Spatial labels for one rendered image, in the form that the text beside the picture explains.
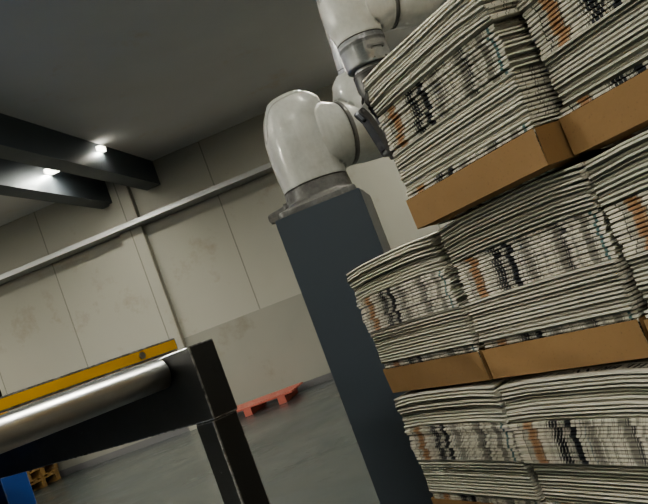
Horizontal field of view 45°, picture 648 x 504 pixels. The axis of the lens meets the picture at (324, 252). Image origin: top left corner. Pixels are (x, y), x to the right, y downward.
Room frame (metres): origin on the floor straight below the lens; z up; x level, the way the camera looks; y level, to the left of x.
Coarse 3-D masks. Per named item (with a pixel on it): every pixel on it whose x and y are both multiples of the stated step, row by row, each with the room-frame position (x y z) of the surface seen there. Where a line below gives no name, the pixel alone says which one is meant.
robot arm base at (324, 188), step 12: (312, 180) 1.69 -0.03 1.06; (324, 180) 1.69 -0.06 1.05; (336, 180) 1.70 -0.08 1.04; (348, 180) 1.73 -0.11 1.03; (288, 192) 1.72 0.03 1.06; (300, 192) 1.70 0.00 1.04; (312, 192) 1.69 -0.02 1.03; (324, 192) 1.68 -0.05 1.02; (336, 192) 1.67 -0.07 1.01; (288, 204) 1.74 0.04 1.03; (300, 204) 1.69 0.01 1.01; (312, 204) 1.68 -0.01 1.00; (276, 216) 1.77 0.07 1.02
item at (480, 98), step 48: (480, 0) 0.82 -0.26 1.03; (432, 48) 0.92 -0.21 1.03; (480, 48) 0.86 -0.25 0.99; (528, 48) 0.84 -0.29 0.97; (384, 96) 1.04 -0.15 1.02; (432, 96) 0.97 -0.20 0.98; (480, 96) 0.89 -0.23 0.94; (528, 96) 0.83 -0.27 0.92; (432, 144) 1.00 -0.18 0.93; (480, 144) 0.92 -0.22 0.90
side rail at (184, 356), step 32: (192, 352) 1.21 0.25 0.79; (192, 384) 1.22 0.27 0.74; (224, 384) 1.23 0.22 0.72; (96, 416) 1.44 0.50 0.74; (128, 416) 1.37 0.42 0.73; (160, 416) 1.30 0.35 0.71; (192, 416) 1.24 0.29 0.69; (32, 448) 1.66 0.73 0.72; (64, 448) 1.56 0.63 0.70; (96, 448) 1.47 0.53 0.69
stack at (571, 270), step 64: (512, 192) 0.92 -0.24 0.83; (576, 192) 0.84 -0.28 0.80; (640, 192) 0.78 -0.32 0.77; (384, 256) 1.21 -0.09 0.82; (448, 256) 1.10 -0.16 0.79; (512, 256) 0.98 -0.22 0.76; (576, 256) 0.89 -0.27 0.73; (640, 256) 0.80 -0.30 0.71; (384, 320) 1.28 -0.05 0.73; (448, 320) 1.13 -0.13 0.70; (512, 320) 1.01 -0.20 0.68; (576, 320) 0.90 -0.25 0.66; (512, 384) 1.05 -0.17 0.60; (576, 384) 0.94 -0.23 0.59; (640, 384) 0.85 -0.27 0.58; (448, 448) 1.24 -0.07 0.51; (512, 448) 1.10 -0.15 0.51; (576, 448) 0.97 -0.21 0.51; (640, 448) 0.88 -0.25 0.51
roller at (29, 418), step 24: (96, 384) 1.16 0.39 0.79; (120, 384) 1.18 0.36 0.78; (144, 384) 1.21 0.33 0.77; (168, 384) 1.25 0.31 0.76; (24, 408) 1.08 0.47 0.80; (48, 408) 1.10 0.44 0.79; (72, 408) 1.12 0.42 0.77; (96, 408) 1.15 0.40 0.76; (0, 432) 1.04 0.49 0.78; (24, 432) 1.07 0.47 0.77; (48, 432) 1.10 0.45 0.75
